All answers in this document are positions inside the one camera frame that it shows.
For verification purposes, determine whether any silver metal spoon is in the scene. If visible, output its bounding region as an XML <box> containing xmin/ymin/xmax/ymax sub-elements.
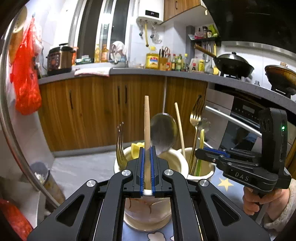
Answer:
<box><xmin>151</xmin><ymin>113</ymin><xmax>178</xmax><ymax>156</ymax></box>

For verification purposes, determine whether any wooden chopstick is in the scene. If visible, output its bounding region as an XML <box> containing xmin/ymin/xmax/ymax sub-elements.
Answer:
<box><xmin>174</xmin><ymin>102</ymin><xmax>186</xmax><ymax>158</ymax></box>
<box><xmin>144</xmin><ymin>95</ymin><xmax>152</xmax><ymax>189</ymax></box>

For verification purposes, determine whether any person's right hand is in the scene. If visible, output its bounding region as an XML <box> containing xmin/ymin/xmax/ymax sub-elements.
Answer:
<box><xmin>243</xmin><ymin>187</ymin><xmax>290</xmax><ymax>220</ymax></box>

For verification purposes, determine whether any blue cartoon cloth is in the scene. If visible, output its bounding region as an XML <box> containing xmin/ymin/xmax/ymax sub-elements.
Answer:
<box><xmin>122</xmin><ymin>180</ymin><xmax>270</xmax><ymax>240</ymax></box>

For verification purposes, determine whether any cream floral ceramic utensil holder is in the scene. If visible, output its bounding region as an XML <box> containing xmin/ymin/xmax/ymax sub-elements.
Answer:
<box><xmin>124</xmin><ymin>148</ymin><xmax>216</xmax><ymax>232</ymax></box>

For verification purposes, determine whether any stainless steel oven front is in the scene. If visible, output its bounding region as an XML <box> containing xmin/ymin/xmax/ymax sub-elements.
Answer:
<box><xmin>203</xmin><ymin>87</ymin><xmax>296</xmax><ymax>167</ymax></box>

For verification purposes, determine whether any gold fork left compartment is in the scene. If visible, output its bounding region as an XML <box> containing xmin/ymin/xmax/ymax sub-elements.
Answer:
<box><xmin>116</xmin><ymin>122</ymin><xmax>128</xmax><ymax>170</ymax></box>

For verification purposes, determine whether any grey trash bin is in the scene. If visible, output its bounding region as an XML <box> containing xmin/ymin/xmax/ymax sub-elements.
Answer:
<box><xmin>30</xmin><ymin>162</ymin><xmax>66</xmax><ymax>204</ymax></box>

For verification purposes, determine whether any orange red bag lower left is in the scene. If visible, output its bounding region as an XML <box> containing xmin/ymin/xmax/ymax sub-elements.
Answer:
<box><xmin>1</xmin><ymin>199</ymin><xmax>33</xmax><ymax>240</ymax></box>

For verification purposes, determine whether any gold fork in holder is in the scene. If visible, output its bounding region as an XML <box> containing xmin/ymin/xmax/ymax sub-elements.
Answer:
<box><xmin>189</xmin><ymin>95</ymin><xmax>205</xmax><ymax>175</ymax></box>

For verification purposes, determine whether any brown wok on stove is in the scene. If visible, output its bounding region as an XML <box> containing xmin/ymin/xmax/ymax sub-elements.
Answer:
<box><xmin>264</xmin><ymin>62</ymin><xmax>296</xmax><ymax>98</ymax></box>

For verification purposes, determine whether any wooden chopstick in holder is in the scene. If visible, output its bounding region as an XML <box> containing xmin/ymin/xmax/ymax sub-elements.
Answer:
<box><xmin>174</xmin><ymin>102</ymin><xmax>186</xmax><ymax>158</ymax></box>

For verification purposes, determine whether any white towel on counter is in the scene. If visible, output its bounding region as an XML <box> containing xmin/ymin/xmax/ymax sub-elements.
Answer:
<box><xmin>74</xmin><ymin>67</ymin><xmax>112</xmax><ymax>77</ymax></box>

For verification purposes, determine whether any wooden knife block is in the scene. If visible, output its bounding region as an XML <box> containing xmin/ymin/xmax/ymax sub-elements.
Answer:
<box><xmin>159</xmin><ymin>47</ymin><xmax>171</xmax><ymax>71</ymax></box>

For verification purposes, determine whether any red plastic bag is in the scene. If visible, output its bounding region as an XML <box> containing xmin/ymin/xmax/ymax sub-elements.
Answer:
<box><xmin>10</xmin><ymin>18</ymin><xmax>42</xmax><ymax>115</ymax></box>

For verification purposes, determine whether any yellow cooking oil bottle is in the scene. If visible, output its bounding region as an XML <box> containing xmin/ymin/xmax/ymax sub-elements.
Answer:
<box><xmin>145</xmin><ymin>46</ymin><xmax>159</xmax><ymax>70</ymax></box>

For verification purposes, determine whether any black electric pressure cooker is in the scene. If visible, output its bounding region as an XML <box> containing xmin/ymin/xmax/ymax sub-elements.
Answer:
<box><xmin>46</xmin><ymin>43</ymin><xmax>74</xmax><ymax>76</ymax></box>

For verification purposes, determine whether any white water heater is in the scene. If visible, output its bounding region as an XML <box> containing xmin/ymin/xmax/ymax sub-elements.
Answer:
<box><xmin>137</xmin><ymin>0</ymin><xmax>164</xmax><ymax>24</ymax></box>

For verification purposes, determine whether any black wok with handle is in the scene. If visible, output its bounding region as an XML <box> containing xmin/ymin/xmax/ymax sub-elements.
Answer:
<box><xmin>194</xmin><ymin>44</ymin><xmax>254</xmax><ymax>79</ymax></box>

